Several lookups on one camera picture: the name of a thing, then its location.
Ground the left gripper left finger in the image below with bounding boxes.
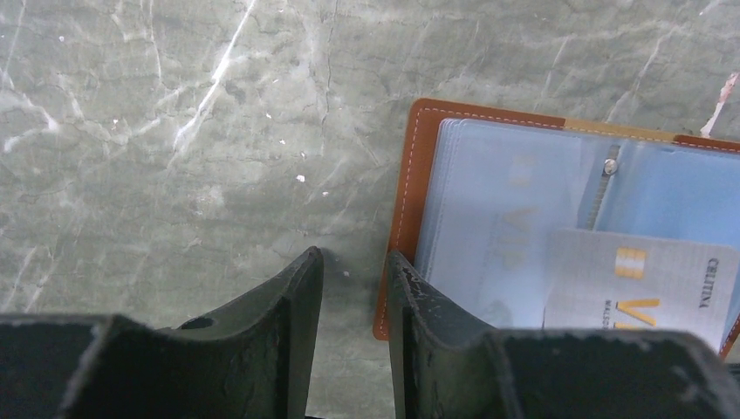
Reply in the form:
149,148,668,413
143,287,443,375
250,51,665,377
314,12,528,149
1,247,324,418

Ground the brown leather card holder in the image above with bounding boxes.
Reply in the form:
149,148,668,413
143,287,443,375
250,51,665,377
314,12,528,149
388,99,739,356

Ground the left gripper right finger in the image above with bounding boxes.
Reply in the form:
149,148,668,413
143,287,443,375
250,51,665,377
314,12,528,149
386,251,739,418

